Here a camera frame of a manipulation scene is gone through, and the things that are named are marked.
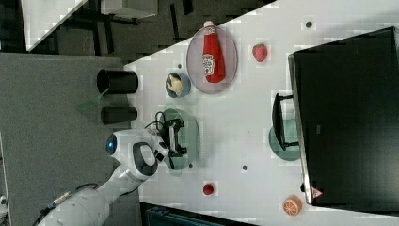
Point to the small blue bowl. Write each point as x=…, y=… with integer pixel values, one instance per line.
x=186, y=85

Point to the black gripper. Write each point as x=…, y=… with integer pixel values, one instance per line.
x=169, y=134

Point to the blue metal frame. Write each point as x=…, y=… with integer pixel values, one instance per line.
x=157, y=215

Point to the orange slice toy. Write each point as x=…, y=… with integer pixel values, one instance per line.
x=292, y=205

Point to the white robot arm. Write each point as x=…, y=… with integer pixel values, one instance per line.
x=138, y=151

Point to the small black cup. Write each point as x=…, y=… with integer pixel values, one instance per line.
x=110, y=115

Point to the red ketchup bottle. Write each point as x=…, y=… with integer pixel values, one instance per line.
x=212, y=57

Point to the dark red toy strawberry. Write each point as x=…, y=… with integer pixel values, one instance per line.
x=208, y=189

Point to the large black cup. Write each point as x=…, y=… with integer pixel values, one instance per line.
x=116, y=82

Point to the grey round plate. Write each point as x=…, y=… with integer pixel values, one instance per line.
x=194, y=61

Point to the mint green oval strainer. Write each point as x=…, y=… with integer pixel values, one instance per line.
x=189, y=137

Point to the yellow toy chicken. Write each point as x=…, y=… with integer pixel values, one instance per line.
x=175, y=85

